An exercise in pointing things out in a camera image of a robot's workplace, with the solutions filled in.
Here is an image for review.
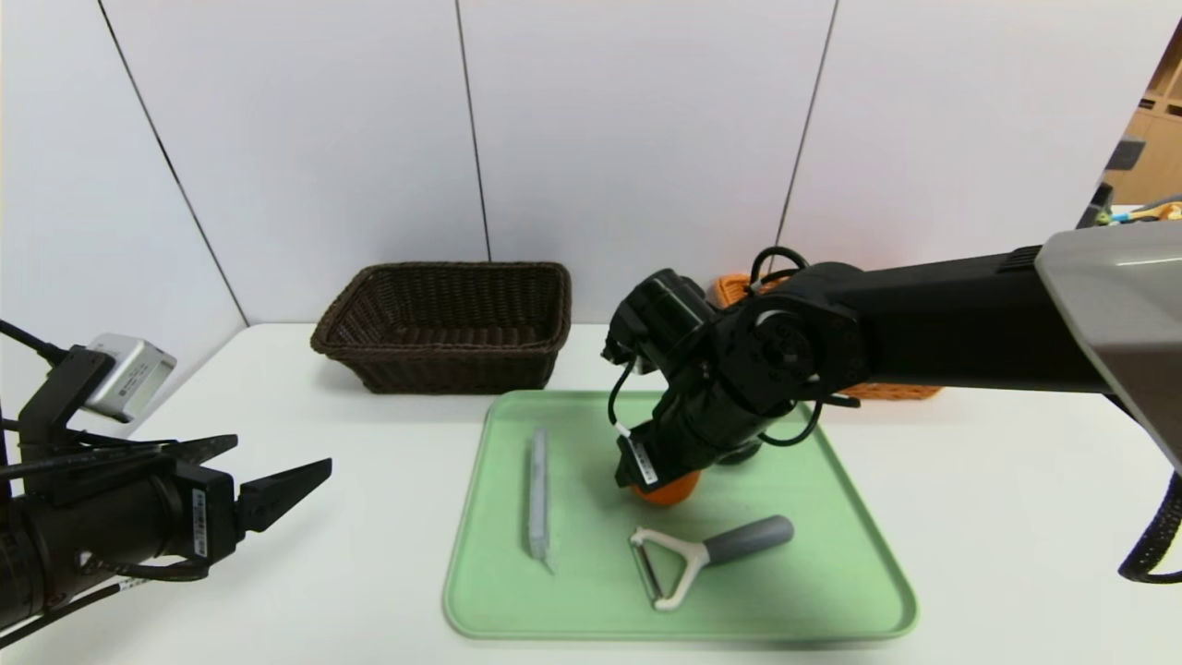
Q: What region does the wooden shelf unit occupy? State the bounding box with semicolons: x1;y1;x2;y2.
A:
1104;28;1182;206

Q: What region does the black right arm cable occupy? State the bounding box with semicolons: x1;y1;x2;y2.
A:
748;245;825;449

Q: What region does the black upright box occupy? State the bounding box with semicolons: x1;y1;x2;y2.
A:
1076;183;1114;228

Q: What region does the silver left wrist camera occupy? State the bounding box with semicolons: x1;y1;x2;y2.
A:
83;333;177;424

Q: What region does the white peeler with grey handle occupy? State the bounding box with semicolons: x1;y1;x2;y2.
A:
629;515;795;611

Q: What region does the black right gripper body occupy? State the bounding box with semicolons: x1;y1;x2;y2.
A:
613;388;724;492

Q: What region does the black left camera cable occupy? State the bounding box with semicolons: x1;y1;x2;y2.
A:
0;319;70;368

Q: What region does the black braided cable sleeve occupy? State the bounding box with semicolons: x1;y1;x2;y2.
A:
1119;471;1182;585

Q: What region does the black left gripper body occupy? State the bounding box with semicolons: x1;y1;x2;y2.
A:
39;457;239;611

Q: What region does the orange fruit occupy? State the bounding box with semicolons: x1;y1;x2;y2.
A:
631;469;703;507

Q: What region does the orange wicker basket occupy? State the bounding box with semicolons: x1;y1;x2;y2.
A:
709;273;943;401

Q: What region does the light green plastic tray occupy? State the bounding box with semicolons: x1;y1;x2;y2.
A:
443;390;919;640

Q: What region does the slim clear plastic case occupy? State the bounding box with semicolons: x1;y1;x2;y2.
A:
527;427;557;574

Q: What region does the dark brown wicker basket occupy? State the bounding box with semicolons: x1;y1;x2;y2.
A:
310;262;572;395

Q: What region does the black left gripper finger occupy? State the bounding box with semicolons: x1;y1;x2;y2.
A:
234;457;332;541
163;433;239;467

